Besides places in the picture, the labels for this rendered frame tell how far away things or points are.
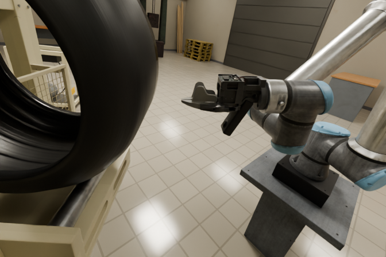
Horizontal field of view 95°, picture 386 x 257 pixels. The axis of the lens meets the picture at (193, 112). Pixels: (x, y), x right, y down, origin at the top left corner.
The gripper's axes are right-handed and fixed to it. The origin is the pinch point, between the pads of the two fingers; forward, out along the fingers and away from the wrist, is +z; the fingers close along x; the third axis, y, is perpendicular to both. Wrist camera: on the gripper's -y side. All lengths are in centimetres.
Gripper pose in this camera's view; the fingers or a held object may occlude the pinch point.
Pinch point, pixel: (185, 102)
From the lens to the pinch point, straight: 47.6
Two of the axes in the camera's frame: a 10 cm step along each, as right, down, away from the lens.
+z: -10.0, -0.1, -0.3
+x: 0.2, 4.4, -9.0
